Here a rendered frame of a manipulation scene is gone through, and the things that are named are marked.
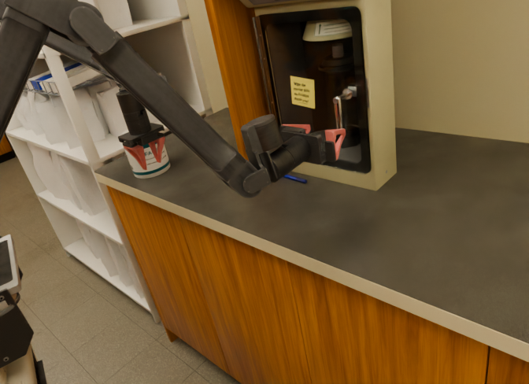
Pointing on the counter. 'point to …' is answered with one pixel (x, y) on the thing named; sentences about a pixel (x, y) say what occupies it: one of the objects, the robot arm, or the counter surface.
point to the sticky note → (302, 91)
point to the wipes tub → (149, 164)
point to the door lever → (341, 107)
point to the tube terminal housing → (376, 42)
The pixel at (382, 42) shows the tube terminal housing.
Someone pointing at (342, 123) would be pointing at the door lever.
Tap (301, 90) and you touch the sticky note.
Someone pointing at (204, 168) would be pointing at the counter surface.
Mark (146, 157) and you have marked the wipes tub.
